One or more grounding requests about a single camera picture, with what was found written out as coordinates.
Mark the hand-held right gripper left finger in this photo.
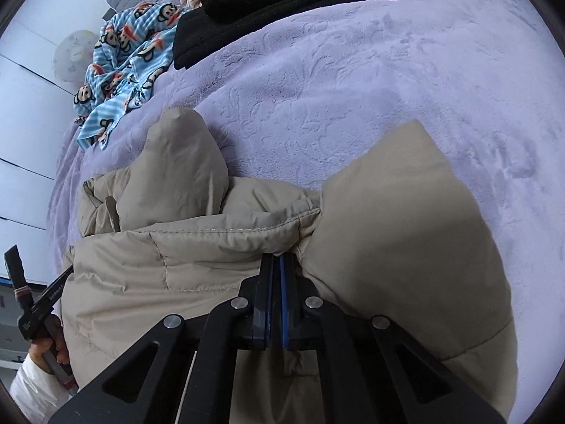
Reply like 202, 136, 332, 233
48, 254, 274, 424

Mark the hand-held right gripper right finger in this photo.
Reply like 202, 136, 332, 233
279, 254, 506, 424

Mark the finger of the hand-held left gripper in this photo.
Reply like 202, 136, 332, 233
4, 244, 32, 314

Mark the beige puffer jacket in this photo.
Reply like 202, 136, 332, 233
59, 107, 518, 424

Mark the person's left forearm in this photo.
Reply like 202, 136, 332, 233
9, 353, 79, 420

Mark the person's left hand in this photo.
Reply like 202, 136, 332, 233
29, 311, 71, 374

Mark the white wardrobe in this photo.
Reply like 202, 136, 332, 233
0, 0, 115, 283

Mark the white covered standing fan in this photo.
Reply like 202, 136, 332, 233
53, 29, 105, 82

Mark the blue monkey print pajamas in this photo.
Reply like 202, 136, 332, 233
72, 2, 192, 151

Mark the purple plush blanket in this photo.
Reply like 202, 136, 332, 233
53, 0, 565, 381

